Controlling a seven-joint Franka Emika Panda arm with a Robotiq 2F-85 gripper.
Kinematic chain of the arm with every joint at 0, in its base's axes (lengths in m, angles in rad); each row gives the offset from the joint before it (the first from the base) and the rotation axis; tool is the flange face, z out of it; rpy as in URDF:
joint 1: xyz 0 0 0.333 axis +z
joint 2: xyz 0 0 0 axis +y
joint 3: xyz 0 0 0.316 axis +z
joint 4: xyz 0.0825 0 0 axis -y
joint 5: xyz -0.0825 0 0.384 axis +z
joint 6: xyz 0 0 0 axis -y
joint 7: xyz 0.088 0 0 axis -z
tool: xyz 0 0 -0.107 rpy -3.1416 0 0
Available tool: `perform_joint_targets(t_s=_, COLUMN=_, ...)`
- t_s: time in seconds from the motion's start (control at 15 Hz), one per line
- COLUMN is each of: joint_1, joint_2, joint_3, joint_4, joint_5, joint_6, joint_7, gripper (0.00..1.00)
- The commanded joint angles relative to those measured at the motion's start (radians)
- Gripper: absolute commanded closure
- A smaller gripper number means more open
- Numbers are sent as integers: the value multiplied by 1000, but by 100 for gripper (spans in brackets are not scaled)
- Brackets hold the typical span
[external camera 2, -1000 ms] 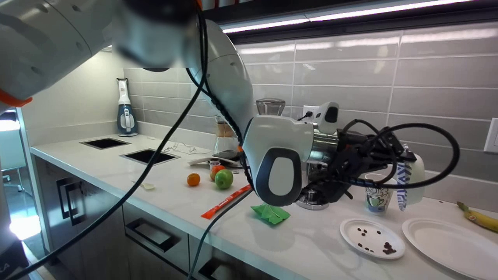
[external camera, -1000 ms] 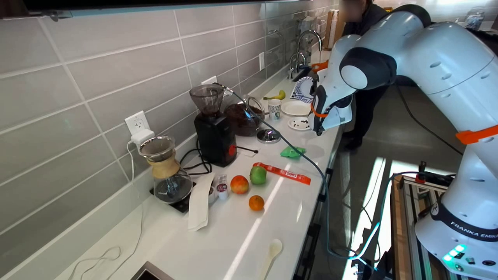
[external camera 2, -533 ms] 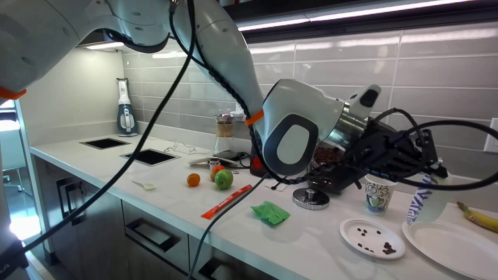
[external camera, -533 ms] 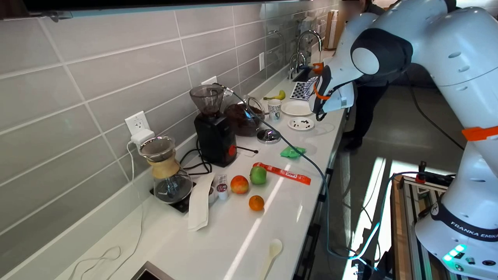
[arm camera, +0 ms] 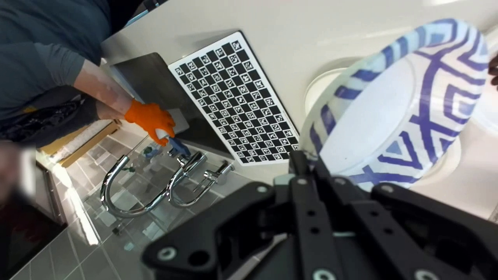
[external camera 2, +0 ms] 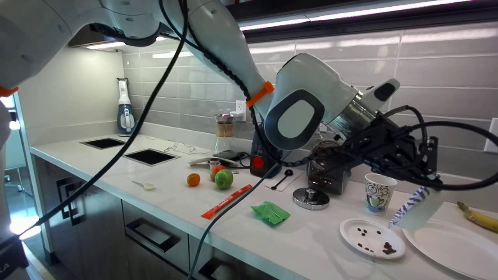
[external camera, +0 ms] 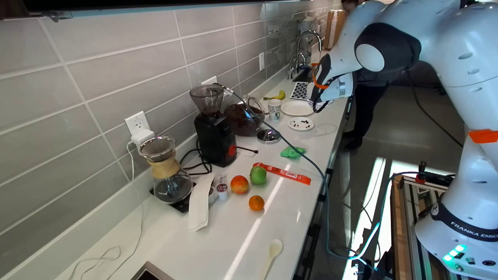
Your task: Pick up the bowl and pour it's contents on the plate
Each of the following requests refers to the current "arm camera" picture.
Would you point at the person in grey shirt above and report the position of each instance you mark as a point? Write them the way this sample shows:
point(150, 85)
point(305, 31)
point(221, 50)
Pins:
point(40, 40)

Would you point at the white sponge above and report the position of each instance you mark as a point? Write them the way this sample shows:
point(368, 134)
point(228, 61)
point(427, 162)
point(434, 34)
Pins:
point(178, 121)

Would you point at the steel sink basin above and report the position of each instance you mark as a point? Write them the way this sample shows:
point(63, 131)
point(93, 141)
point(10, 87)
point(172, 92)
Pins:
point(149, 78)

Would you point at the black white calibration checkerboard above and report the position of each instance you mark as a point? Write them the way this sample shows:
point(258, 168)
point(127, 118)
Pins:
point(233, 98)

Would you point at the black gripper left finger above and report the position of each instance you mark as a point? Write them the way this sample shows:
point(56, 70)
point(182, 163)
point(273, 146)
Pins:
point(305, 218)

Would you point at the blue patterned white bowl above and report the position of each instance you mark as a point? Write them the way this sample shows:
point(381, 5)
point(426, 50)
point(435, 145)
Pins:
point(373, 118)

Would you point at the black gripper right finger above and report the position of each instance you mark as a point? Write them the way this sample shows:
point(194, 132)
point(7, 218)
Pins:
point(413, 227)

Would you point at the bare person forearm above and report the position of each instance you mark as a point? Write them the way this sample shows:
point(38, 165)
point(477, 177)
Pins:
point(101, 85)

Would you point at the small white plate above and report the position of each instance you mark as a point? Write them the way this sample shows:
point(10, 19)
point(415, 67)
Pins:
point(317, 87)

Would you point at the orange gloved hand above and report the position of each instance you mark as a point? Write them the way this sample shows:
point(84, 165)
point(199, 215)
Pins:
point(147, 118)

